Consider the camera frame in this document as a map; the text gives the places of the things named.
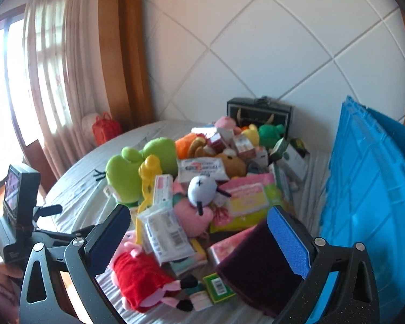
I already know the green plush dinosaur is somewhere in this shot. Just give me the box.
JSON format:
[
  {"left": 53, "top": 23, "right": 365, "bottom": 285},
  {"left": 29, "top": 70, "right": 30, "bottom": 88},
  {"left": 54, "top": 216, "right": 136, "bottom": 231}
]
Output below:
[{"left": 105, "top": 137, "right": 178, "bottom": 205}]

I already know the blue plastic crate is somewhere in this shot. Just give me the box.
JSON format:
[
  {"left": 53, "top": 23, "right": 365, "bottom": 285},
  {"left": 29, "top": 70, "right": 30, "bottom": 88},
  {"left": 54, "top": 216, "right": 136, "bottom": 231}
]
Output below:
[{"left": 319, "top": 97, "right": 405, "bottom": 323}]

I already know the red dress pig plush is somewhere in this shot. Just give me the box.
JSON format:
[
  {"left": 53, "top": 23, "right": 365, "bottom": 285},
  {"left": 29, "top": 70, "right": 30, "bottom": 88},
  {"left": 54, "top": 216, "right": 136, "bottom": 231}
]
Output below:
[{"left": 109, "top": 230, "right": 198, "bottom": 313}]

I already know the green small box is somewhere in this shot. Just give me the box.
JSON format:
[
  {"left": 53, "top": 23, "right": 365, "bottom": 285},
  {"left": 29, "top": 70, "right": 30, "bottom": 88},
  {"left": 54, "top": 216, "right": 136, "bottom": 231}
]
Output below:
[{"left": 202, "top": 273, "right": 235, "bottom": 304}]

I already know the red plastic bag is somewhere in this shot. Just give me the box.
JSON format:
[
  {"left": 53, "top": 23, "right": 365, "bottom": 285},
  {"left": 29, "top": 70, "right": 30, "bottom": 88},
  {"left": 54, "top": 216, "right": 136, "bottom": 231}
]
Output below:
[{"left": 92, "top": 112, "right": 123, "bottom": 146}]

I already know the clear barcode packet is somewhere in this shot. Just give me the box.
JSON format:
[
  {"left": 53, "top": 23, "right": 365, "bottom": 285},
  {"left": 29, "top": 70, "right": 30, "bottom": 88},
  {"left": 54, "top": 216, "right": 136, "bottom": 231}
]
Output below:
[{"left": 139, "top": 205, "right": 195, "bottom": 265}]

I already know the pink tissue pack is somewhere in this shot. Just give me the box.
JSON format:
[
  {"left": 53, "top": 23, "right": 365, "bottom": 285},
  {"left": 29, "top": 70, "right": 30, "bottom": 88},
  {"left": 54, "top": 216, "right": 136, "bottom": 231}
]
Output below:
[{"left": 208, "top": 227, "right": 255, "bottom": 265}]

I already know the pink green wipes pack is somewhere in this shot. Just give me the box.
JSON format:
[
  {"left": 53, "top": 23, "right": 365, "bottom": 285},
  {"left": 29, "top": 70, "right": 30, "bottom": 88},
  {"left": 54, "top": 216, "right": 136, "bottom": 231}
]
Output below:
[{"left": 209, "top": 173, "right": 288, "bottom": 233}]

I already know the brown bear plush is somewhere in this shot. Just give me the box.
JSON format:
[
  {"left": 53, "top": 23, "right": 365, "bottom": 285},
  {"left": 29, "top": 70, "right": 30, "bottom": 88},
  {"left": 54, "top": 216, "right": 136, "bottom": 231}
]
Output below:
[{"left": 216, "top": 154, "right": 247, "bottom": 178}]

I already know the white blue tissue packet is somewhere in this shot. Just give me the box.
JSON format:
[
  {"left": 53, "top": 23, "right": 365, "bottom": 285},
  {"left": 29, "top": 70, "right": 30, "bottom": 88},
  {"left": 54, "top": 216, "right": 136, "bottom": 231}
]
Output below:
[{"left": 177, "top": 157, "right": 230, "bottom": 183}]

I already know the dark green frog plush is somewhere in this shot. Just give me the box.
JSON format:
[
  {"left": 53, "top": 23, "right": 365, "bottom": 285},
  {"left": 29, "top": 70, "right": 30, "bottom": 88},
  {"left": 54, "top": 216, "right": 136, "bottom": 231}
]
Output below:
[{"left": 258, "top": 124, "right": 285, "bottom": 151}]

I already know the white round plush toy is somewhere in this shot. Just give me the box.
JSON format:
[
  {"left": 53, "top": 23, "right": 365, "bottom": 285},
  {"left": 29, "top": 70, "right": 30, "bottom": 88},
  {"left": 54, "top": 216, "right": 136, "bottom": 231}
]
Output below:
[{"left": 188, "top": 175, "right": 231, "bottom": 216}]

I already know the yellow plush toy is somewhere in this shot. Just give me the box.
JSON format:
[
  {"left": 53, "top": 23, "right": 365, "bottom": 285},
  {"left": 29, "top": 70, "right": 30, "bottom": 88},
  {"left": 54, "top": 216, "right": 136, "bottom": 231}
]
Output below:
[{"left": 241, "top": 124, "right": 260, "bottom": 147}]

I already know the black gift box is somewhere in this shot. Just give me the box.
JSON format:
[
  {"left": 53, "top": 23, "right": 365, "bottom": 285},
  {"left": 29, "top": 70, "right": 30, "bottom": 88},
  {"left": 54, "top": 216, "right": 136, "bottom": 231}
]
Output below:
[{"left": 227, "top": 97, "right": 293, "bottom": 137}]

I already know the pink curtain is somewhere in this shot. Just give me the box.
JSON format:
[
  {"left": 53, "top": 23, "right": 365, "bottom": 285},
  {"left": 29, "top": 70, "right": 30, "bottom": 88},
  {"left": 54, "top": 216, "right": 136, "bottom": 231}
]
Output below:
[{"left": 23, "top": 0, "right": 96, "bottom": 178}]

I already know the pink pig head plush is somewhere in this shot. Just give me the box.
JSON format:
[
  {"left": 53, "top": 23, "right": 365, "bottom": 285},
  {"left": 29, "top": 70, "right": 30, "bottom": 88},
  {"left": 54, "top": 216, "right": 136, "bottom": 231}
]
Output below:
[{"left": 214, "top": 116, "right": 242, "bottom": 135}]

